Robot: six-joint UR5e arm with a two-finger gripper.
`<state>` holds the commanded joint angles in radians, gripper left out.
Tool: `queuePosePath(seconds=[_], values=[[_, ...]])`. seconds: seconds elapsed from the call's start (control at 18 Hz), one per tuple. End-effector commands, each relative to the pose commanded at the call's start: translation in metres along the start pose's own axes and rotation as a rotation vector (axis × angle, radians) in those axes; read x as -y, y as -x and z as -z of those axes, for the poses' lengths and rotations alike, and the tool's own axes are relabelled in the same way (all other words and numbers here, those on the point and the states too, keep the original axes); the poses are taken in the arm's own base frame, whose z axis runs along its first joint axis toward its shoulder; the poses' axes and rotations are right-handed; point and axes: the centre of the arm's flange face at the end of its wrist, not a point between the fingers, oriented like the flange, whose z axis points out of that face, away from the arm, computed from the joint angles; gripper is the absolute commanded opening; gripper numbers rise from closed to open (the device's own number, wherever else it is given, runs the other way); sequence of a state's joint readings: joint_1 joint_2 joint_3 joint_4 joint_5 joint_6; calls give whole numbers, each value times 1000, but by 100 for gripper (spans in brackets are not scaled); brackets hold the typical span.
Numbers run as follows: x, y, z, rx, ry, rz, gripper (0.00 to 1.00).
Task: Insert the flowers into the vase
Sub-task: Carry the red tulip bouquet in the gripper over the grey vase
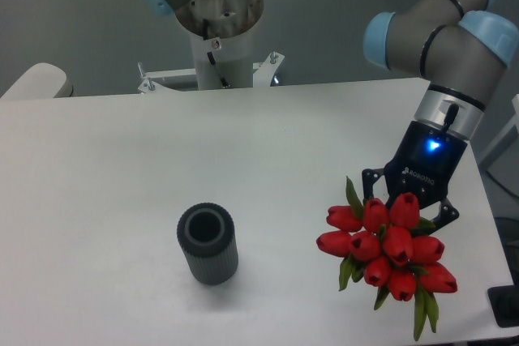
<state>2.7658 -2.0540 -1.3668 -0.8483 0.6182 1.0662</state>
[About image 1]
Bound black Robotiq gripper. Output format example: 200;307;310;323
362;121;467;235

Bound red tulip bouquet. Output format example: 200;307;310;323
316;180;458;340

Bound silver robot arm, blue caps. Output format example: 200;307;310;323
362;0;518;235

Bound dark grey ribbed vase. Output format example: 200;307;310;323
177;203;238;285

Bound black device at table edge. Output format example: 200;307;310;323
487;285;518;328

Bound beige chair armrest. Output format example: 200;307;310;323
1;62;74;101

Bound white metal base bracket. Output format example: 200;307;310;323
137;51;285;94

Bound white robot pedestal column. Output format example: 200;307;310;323
188;32;254;91

